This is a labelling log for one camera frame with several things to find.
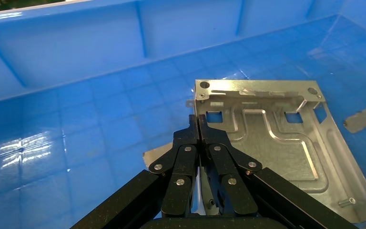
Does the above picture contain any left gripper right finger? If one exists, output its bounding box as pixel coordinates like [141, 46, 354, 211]
[198, 114, 263, 216]

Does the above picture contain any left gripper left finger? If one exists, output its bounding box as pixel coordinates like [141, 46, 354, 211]
[148, 114, 201, 218]

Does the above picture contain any stamped metal bracket plate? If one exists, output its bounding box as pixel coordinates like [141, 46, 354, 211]
[186, 79, 366, 224]

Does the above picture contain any grey tape strip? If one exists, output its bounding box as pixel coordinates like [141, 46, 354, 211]
[343, 105, 366, 134]
[142, 141, 175, 170]

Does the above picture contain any blue plastic bin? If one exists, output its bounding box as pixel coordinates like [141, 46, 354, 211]
[0, 0, 366, 229]

